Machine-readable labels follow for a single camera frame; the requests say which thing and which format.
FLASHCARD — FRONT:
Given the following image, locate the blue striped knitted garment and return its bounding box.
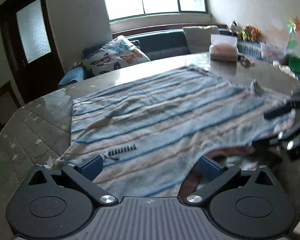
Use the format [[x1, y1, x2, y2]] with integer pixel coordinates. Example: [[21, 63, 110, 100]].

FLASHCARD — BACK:
[[52, 66, 295, 198]]

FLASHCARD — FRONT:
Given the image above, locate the green plastic bowl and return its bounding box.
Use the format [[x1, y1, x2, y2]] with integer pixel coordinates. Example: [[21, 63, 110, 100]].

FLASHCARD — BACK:
[[286, 54, 300, 74]]

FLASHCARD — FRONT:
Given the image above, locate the pink crumpled cloth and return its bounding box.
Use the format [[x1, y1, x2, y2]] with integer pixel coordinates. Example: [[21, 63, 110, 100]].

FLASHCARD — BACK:
[[239, 55, 255, 68]]

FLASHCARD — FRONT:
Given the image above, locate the colourful pinwheel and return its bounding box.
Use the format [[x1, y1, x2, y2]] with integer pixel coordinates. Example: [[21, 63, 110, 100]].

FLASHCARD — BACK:
[[286, 16, 300, 51]]

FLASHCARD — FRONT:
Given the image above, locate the clear plastic tissue box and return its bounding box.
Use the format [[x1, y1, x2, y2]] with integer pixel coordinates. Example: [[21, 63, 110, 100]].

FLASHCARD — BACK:
[[209, 34, 238, 62]]

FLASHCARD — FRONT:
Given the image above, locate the stuffed toys pile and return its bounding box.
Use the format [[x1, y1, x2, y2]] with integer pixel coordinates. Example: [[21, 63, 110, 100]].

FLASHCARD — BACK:
[[229, 20, 260, 43]]

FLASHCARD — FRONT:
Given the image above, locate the blue cushion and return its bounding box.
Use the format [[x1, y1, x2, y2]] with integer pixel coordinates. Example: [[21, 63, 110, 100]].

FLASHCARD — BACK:
[[58, 65, 86, 88]]

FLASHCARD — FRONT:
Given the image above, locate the beige cushion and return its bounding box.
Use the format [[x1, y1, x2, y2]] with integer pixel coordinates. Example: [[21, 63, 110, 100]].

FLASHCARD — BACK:
[[183, 25, 219, 54]]

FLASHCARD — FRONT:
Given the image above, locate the dark wooden door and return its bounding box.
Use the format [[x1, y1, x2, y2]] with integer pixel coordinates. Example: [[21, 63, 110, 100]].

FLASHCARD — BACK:
[[0, 0, 64, 103]]

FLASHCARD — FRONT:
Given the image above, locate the butterfly print pillow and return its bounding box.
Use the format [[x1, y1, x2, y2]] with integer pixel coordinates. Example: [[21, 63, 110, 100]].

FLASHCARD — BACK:
[[82, 35, 150, 76]]

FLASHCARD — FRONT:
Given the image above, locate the dark green sofa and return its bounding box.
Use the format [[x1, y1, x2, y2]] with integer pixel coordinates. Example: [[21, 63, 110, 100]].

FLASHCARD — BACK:
[[83, 28, 233, 61]]

